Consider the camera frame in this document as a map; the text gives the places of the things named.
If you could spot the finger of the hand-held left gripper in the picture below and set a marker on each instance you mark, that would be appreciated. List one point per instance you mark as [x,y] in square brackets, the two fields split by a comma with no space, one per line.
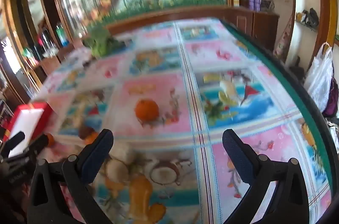
[14,140]
[35,145]

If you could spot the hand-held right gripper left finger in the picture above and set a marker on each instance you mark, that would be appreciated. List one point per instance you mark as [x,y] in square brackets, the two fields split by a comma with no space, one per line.
[94,160]

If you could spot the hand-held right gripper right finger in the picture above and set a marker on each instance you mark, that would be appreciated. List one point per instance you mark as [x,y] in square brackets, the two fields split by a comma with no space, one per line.
[239,157]

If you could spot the red box with white inside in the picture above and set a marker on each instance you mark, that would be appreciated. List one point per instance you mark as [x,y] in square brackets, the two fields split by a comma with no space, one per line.
[26,118]

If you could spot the wooden sideboard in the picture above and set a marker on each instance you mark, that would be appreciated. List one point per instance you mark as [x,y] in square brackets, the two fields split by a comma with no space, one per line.
[50,63]

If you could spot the printed fruit tablecloth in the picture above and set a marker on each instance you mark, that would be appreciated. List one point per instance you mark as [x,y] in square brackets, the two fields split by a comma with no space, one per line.
[151,83]

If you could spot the purple bag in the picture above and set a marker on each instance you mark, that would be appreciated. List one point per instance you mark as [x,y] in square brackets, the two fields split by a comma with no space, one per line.
[331,96]

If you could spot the green and blue plastic jar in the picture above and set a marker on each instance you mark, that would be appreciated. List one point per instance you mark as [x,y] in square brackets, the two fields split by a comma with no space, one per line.
[60,34]

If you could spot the white plastic bag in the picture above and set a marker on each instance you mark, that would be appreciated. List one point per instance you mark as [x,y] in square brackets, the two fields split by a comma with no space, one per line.
[319,75]

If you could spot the leafy green vegetable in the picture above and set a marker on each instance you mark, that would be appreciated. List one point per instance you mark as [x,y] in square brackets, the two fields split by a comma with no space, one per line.
[102,41]

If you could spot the wooden corner cabinet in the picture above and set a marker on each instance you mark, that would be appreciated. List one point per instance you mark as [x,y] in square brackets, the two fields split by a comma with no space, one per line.
[264,25]

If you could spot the purple bottle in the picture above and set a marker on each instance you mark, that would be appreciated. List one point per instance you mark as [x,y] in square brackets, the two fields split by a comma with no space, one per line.
[251,0]
[257,1]

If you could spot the dark bundle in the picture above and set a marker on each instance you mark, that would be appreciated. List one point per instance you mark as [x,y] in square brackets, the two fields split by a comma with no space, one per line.
[311,17]

